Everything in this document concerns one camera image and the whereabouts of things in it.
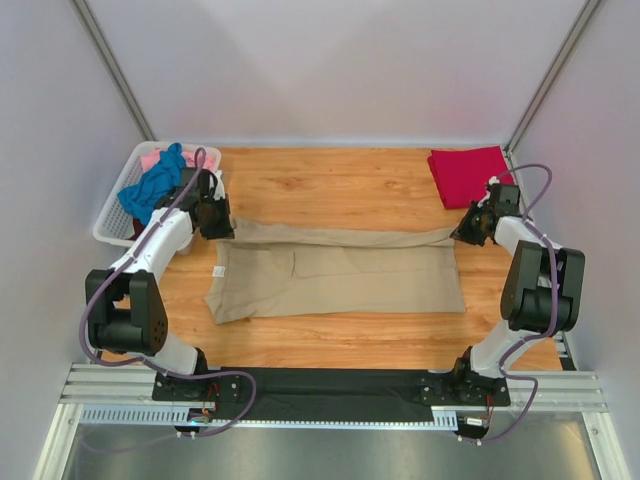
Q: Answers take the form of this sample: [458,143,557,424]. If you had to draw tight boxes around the right aluminium frame post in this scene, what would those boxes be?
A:
[504,0,605,156]

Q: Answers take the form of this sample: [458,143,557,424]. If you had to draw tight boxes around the dark maroon t shirt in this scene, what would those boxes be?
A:
[129,218,146,241]

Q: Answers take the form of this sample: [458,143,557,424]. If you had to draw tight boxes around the blue crumpled t shirt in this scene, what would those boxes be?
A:
[117,143,186,226]

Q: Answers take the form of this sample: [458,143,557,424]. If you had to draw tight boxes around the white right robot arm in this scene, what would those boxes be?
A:
[451,182,586,381]

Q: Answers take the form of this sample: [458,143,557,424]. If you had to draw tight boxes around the left aluminium frame post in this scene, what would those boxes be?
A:
[69,0,156,141]

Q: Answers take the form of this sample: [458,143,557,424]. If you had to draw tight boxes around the pink crumpled t shirt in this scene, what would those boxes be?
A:
[140,149,220,172]

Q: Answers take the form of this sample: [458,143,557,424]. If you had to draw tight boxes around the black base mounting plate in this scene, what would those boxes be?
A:
[152,367,511,420]

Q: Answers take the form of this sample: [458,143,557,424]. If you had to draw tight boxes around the folded red t shirt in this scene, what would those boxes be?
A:
[427,146,507,210]

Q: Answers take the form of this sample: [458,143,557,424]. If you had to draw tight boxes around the beige t shirt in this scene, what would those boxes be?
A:
[205,218,465,324]

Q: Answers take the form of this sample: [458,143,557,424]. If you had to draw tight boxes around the white plastic laundry basket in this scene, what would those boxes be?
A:
[93,141,227,248]

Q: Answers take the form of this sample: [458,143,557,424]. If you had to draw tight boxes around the aluminium frame rail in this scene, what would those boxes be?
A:
[60,364,607,412]

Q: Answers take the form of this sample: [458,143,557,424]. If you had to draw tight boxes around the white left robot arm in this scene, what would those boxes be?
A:
[79,168,234,379]

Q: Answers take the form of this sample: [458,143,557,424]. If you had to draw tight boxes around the aluminium frame post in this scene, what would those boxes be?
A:
[69,0,156,141]
[504,0,605,156]

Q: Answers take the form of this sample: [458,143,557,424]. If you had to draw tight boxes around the grey slotted cable duct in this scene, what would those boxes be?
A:
[78,404,458,432]

